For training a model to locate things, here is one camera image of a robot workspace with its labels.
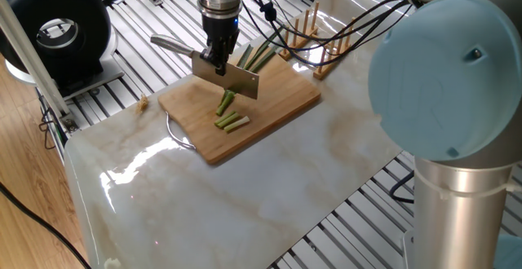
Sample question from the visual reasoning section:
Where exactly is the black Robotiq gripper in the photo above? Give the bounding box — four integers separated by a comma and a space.
201, 10, 242, 76

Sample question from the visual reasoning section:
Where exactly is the steel kitchen knife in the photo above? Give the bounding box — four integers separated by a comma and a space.
150, 36, 261, 101

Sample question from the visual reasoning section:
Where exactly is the green garlic stalk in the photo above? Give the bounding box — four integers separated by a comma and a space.
235, 39, 282, 73

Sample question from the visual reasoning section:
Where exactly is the short green garlic piece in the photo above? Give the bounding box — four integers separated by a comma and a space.
215, 112, 240, 128
217, 90, 237, 114

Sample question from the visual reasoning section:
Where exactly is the bamboo cutting board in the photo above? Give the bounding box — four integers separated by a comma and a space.
157, 55, 321, 168

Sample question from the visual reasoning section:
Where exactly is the wooden slotted rack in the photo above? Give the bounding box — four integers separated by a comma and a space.
284, 0, 359, 79

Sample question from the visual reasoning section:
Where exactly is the black round fan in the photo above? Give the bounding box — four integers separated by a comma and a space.
0, 0, 125, 100

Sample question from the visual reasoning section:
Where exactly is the white marble pattern mat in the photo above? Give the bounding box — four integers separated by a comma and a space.
64, 0, 458, 269

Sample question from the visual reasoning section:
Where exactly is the metal wire board loop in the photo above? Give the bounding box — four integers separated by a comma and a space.
166, 116, 198, 152

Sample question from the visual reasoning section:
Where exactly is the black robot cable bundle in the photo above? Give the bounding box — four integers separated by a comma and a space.
237, 0, 413, 70

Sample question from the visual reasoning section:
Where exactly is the aluminium frame post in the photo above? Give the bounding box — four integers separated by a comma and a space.
0, 0, 80, 133

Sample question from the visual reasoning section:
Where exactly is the black floor cable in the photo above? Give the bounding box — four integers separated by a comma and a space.
0, 178, 92, 269

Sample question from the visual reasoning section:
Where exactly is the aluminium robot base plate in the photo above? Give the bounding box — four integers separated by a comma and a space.
403, 232, 435, 269

